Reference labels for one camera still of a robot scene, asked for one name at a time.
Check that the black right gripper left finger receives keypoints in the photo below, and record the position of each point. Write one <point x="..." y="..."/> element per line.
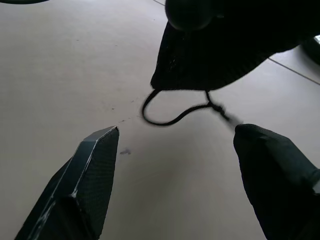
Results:
<point x="85" y="190"/>

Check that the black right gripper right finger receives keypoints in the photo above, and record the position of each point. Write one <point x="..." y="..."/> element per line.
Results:
<point x="277" y="185"/>

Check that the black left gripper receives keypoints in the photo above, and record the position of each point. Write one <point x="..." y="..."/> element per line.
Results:
<point x="190" y="13"/>

